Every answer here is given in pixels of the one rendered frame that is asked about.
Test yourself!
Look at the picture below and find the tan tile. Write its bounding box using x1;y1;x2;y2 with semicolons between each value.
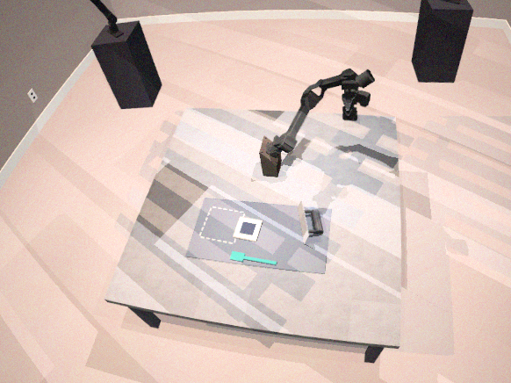
233;217;263;241

